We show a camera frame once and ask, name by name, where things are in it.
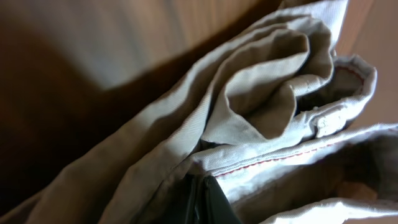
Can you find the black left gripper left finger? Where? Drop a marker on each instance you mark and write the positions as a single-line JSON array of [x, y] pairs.
[[182, 208]]

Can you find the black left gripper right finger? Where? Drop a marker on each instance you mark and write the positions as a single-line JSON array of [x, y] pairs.
[[217, 209]]

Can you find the beige shorts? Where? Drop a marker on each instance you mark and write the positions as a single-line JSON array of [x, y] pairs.
[[267, 114]]

